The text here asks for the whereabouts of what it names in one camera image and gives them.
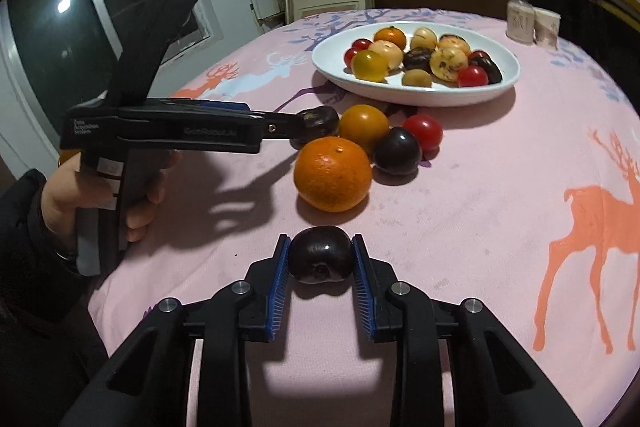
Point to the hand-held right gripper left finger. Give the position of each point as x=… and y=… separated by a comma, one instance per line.
x=280, y=287

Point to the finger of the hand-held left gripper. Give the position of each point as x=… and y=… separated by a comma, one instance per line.
x=225, y=106
x=280, y=127

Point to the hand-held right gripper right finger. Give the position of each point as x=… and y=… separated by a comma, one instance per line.
x=361, y=292

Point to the large dark water chestnut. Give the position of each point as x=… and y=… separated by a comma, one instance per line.
x=320, y=252

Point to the yellow-green tomato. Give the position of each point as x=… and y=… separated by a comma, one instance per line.
x=369, y=66

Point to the pale yellow round fruit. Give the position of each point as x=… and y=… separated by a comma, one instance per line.
x=392, y=53

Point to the small yellow loquat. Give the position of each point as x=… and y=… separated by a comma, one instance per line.
x=452, y=42
x=425, y=38

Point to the white oval plate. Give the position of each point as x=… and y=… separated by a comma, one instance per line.
x=450, y=94

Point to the large spotted yellow fruit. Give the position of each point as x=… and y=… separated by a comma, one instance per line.
x=448, y=63

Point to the dark purple plum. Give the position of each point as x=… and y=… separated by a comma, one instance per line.
x=492, y=71
x=397, y=151

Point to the person's left forearm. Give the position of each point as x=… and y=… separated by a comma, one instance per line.
x=25, y=247

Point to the person's left hand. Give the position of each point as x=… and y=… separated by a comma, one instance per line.
x=145, y=207

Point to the large orange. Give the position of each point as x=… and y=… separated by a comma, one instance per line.
x=332, y=174

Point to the orange-yellow tomato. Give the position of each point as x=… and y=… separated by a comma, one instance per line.
x=363, y=127

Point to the white-framed window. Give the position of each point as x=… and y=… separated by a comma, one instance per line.
x=50, y=47

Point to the pink deer-print tablecloth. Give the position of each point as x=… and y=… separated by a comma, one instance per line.
x=475, y=232

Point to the small mandarin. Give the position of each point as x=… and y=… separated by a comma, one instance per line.
x=392, y=37

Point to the small olive-yellow fruit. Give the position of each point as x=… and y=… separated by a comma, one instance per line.
x=416, y=78

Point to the small dark water chestnut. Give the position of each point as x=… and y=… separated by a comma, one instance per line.
x=417, y=58

